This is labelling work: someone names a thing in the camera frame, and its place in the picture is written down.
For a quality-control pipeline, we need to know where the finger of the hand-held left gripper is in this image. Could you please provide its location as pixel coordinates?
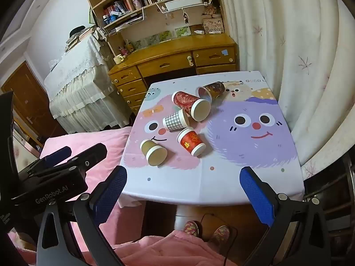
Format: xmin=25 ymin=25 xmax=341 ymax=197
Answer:
xmin=50 ymin=143 xmax=108 ymax=178
xmin=18 ymin=146 xmax=73 ymax=177

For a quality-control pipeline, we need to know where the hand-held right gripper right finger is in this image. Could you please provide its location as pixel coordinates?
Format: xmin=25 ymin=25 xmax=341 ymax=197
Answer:
xmin=239 ymin=166 xmax=330 ymax=266

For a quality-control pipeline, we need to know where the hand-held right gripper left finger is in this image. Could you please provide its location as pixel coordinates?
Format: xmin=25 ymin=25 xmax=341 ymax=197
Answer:
xmin=35 ymin=165 xmax=128 ymax=266

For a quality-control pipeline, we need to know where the olive brown paper cup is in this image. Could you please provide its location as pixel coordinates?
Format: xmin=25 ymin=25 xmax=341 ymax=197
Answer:
xmin=140 ymin=139 xmax=167 ymax=167

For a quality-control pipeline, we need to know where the grey checked paper cup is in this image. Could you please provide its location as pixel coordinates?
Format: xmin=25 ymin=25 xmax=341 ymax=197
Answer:
xmin=162 ymin=109 xmax=190 ymax=132

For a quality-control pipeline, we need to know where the red gold-print paper cup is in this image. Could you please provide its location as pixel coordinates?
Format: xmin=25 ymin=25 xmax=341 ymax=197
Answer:
xmin=177 ymin=127 xmax=206 ymax=157

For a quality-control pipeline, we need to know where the large red patterned paper cup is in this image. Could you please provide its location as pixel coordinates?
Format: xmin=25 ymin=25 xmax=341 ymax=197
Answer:
xmin=171 ymin=91 xmax=212 ymax=122

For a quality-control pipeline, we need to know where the dark brown clear-rim cup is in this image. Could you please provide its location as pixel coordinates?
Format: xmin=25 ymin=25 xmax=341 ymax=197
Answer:
xmin=195 ymin=81 xmax=226 ymax=102

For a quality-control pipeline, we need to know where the pink bed cover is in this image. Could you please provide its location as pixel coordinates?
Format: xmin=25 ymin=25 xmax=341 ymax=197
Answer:
xmin=8 ymin=127 xmax=145 ymax=255

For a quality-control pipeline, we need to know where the cartoon printed tablecloth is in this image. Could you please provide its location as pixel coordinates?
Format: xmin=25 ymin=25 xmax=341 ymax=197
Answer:
xmin=120 ymin=70 xmax=306 ymax=207

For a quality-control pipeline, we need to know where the colourful patterned slipper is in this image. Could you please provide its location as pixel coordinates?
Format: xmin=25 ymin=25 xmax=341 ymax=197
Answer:
xmin=208 ymin=225 xmax=231 ymax=246
xmin=183 ymin=221 xmax=203 ymax=237

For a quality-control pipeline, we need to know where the lace covered cabinet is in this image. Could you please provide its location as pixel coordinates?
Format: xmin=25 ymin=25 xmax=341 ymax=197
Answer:
xmin=44 ymin=33 xmax=134 ymax=133

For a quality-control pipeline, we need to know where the brown wooden door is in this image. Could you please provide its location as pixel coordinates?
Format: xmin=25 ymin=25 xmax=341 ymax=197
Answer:
xmin=0 ymin=61 xmax=65 ymax=150

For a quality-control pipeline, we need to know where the white table leg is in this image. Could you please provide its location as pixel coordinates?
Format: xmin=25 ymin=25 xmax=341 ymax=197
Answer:
xmin=175 ymin=205 xmax=199 ymax=228

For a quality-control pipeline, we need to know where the pink fleece robe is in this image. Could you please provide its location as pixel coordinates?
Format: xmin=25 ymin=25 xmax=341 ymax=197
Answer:
xmin=111 ymin=229 xmax=236 ymax=266

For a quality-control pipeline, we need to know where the dark metal chair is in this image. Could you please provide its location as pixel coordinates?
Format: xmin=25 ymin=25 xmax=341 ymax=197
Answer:
xmin=304 ymin=152 xmax=355 ymax=244

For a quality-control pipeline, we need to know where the wooden desk with drawers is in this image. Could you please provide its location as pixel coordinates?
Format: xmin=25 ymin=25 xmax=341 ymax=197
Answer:
xmin=108 ymin=35 xmax=239 ymax=115

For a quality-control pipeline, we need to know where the stack of books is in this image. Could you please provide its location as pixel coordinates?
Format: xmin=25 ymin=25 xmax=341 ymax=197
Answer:
xmin=65 ymin=28 xmax=96 ymax=52

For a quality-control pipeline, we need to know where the white patterned curtain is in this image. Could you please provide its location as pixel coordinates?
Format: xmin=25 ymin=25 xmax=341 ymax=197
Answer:
xmin=219 ymin=0 xmax=355 ymax=180

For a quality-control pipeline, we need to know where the illustrated cardboard box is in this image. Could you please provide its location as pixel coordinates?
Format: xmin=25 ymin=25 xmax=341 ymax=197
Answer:
xmin=202 ymin=18 xmax=225 ymax=34

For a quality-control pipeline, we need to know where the white storage box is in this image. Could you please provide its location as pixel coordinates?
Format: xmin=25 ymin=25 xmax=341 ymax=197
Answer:
xmin=164 ymin=0 xmax=203 ymax=11

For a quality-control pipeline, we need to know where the black cable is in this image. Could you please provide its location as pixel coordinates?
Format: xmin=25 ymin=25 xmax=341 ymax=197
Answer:
xmin=194 ymin=213 xmax=239 ymax=266

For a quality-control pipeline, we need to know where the white wire rack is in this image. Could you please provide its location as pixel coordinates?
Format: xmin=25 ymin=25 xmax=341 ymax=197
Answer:
xmin=103 ymin=8 xmax=146 ymax=35

